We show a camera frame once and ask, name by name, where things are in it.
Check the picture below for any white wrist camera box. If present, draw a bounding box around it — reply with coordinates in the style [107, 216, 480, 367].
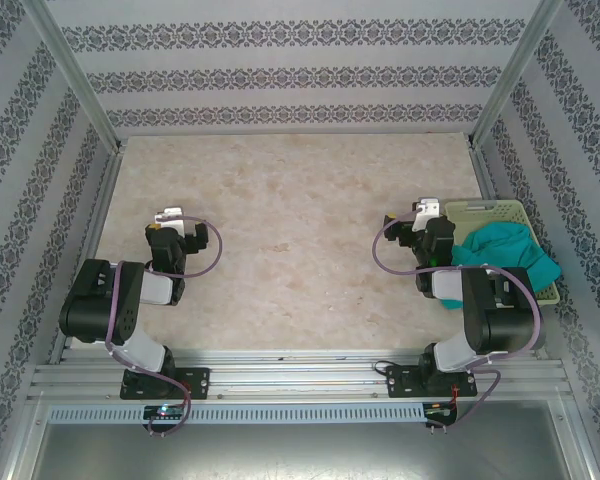
[410, 197, 441, 232]
[153, 206, 186, 235]

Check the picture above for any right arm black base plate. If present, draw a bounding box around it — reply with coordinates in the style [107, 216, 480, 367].
[385, 363, 479, 400]

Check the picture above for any teal t-shirt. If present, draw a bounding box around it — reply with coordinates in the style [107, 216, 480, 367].
[438, 222, 562, 311]

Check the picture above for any aluminium frame post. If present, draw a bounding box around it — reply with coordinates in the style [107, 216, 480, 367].
[467, 0, 564, 146]
[22, 0, 127, 154]

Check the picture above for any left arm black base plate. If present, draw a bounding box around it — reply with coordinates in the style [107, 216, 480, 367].
[119, 367, 211, 401]

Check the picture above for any aluminium mounting rail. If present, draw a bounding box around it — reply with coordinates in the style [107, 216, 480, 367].
[27, 348, 579, 401]

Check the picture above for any right aluminium frame post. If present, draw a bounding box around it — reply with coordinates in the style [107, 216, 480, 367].
[467, 0, 564, 146]

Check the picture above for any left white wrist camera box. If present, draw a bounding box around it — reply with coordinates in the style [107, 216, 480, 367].
[153, 206, 186, 235]

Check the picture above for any left aluminium frame post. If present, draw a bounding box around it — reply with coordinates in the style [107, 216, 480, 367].
[22, 0, 127, 154]

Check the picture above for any pale green plastic basket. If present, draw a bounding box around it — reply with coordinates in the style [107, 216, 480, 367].
[439, 198, 561, 307]

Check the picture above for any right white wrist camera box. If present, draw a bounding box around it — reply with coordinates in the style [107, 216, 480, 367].
[410, 197, 441, 232]

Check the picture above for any white slotted cable duct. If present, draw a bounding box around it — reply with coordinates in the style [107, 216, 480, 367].
[47, 403, 426, 424]

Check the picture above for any left small circuit board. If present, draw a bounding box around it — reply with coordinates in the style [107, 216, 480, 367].
[143, 404, 187, 420]

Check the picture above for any grey metal sheet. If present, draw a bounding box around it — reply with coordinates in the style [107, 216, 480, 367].
[2, 394, 594, 480]

